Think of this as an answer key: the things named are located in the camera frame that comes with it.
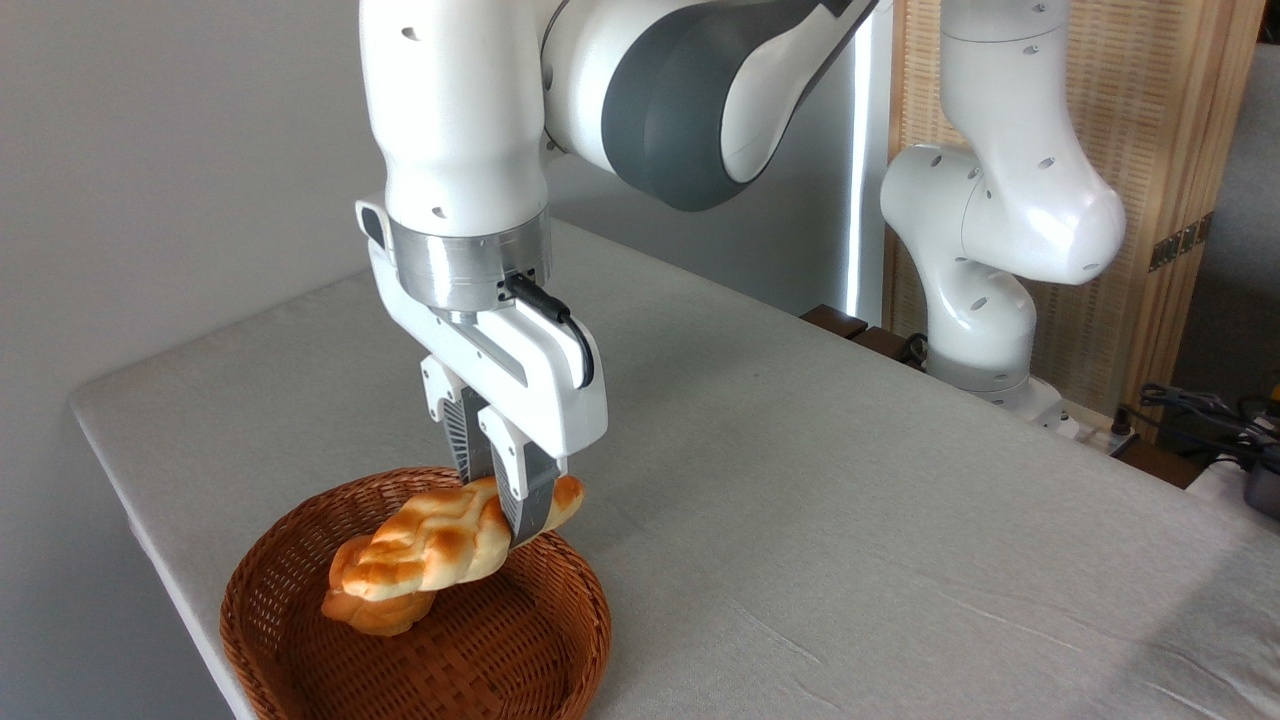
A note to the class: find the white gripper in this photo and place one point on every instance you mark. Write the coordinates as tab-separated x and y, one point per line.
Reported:
530	390

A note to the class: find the long braided bread loaf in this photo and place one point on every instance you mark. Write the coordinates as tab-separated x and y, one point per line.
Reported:
430	545

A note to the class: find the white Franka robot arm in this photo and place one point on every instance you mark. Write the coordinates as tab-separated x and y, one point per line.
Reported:
450	100

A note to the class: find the round knotted bread roll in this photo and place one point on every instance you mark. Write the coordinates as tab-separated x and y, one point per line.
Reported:
385	613

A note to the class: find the brown wicker basket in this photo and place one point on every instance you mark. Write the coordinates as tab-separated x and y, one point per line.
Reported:
500	650

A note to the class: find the dark brown wooden block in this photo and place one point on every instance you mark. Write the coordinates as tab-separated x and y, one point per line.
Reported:
885	345
833	320

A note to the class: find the grey tablecloth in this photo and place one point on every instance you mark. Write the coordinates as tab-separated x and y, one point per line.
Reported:
900	550

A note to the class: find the metal screen hinge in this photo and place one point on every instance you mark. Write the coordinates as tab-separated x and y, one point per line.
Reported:
1180	242

